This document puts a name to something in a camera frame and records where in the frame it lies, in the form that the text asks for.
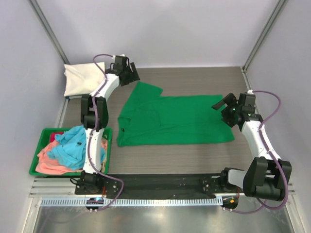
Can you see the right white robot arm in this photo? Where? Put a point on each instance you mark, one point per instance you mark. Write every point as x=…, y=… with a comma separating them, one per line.
x=268, y=175

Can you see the pink t shirt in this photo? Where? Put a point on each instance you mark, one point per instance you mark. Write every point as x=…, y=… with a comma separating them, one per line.
x=49, y=166

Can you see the beige t shirt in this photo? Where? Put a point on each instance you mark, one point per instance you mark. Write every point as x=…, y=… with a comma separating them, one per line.
x=104, y=147

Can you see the green t shirt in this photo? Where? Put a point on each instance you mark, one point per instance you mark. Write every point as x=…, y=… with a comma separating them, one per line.
x=149, y=118

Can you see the aluminium frame post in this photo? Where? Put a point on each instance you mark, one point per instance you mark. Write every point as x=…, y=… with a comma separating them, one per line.
x=280, y=4
x=48, y=30

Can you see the green plastic tray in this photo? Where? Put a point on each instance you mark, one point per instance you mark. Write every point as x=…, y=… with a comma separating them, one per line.
x=43, y=142

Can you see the white slotted cable duct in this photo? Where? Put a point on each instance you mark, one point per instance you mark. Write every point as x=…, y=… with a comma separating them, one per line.
x=100, y=202

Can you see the folded white t shirt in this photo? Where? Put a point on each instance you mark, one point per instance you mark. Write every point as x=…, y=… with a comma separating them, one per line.
x=82, y=79

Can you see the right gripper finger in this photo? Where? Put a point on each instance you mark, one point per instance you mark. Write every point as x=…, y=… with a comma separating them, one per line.
x=227, y=100
x=227, y=113

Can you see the magenta t shirt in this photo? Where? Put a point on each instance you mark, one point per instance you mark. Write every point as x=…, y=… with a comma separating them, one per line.
x=54, y=134

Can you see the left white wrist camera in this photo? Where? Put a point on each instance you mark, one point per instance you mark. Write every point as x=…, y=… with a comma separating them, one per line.
x=115, y=56

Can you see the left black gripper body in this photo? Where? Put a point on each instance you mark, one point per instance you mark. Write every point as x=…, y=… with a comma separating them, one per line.
x=129, y=76

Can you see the light blue t shirt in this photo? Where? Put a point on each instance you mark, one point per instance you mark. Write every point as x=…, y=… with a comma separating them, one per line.
x=71, y=148

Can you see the aluminium rail profile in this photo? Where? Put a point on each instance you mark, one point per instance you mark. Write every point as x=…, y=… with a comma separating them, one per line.
x=55, y=187

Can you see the right aluminium frame post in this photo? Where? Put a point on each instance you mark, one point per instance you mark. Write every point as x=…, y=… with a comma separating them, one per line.
x=280, y=4

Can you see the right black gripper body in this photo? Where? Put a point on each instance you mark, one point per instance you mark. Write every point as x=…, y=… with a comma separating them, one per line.
x=236, y=109

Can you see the left aluminium frame post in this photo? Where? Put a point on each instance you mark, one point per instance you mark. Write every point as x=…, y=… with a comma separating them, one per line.
x=48, y=30

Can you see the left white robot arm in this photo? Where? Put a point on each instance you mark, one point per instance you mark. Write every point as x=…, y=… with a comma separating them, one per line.
x=94, y=118

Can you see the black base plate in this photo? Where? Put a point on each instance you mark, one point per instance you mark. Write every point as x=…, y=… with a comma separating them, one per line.
x=156, y=186

